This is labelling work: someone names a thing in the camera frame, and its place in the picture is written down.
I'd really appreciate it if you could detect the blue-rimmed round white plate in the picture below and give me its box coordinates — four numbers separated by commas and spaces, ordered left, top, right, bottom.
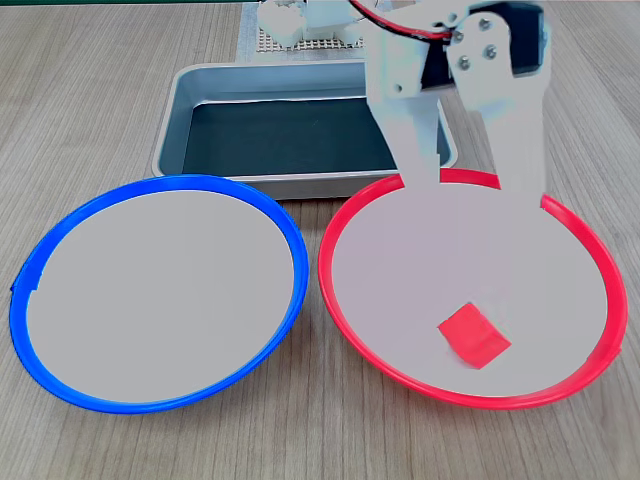
8, 173, 311, 415

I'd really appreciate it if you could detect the small red cube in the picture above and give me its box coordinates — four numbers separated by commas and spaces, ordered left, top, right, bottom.
437, 301, 513, 370

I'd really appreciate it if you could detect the pale grey underlay sheet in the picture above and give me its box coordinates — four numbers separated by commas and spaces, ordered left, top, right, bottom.
236, 0, 369, 65

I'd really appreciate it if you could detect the steel tray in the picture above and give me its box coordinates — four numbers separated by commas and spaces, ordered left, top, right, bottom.
150, 59, 459, 201

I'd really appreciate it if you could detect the black tray mat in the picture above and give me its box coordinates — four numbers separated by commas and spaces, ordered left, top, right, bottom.
182, 97, 402, 177

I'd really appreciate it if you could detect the pale perforated base plate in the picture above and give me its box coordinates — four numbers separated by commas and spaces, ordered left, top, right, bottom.
256, 25, 367, 53

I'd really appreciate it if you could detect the red-rimmed round white plate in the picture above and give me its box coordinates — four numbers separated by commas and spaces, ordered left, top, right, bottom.
317, 167, 629, 411

